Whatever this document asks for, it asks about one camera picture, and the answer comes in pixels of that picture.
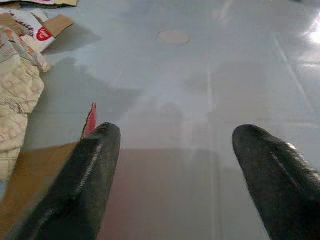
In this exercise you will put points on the crumpled beige paper bag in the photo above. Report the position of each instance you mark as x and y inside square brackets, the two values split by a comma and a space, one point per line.
[16, 95]

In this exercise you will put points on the torn white red cardboard box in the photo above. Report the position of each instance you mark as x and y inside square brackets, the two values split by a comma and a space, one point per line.
[41, 28]

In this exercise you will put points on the red cardboard flap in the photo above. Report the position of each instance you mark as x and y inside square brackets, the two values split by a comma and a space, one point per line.
[90, 121]

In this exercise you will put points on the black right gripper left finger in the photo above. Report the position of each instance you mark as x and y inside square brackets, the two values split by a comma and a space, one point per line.
[82, 180]

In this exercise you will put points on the brown cardboard piece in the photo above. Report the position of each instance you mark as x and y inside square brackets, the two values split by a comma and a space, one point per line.
[50, 2]

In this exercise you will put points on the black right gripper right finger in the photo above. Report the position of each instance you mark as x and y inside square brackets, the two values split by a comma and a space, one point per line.
[272, 175]

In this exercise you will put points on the flat brown cardboard sheet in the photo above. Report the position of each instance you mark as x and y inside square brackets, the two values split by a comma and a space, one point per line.
[155, 195]

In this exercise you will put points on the round beige floor sticker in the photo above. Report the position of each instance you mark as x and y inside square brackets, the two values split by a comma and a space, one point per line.
[173, 37]

